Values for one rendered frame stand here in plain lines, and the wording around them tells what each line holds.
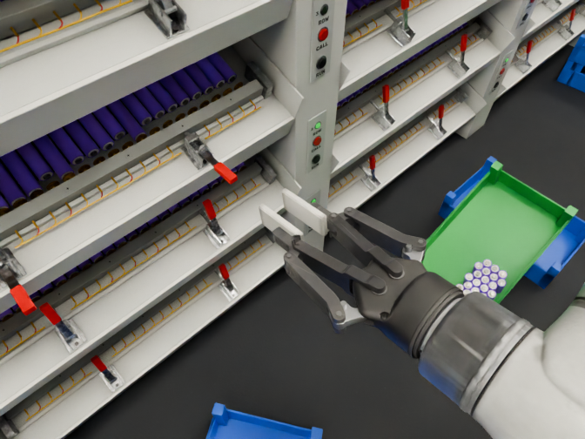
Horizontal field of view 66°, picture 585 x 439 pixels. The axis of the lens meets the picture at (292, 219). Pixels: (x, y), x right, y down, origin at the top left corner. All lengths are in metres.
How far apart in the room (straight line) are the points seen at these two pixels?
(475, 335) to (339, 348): 0.65
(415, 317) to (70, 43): 0.41
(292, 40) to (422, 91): 0.52
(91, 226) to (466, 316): 0.44
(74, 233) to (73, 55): 0.22
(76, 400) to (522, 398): 0.75
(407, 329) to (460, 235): 0.76
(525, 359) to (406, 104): 0.75
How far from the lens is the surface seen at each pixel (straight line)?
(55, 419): 0.95
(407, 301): 0.41
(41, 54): 0.51
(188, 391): 1.00
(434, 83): 1.13
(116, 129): 0.64
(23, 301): 0.55
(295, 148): 0.75
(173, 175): 0.63
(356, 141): 0.94
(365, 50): 0.83
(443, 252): 1.14
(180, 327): 0.93
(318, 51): 0.67
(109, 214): 0.61
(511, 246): 1.16
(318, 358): 1.00
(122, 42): 0.51
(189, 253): 0.78
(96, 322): 0.76
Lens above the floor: 0.94
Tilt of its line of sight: 53 degrees down
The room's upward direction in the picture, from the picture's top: straight up
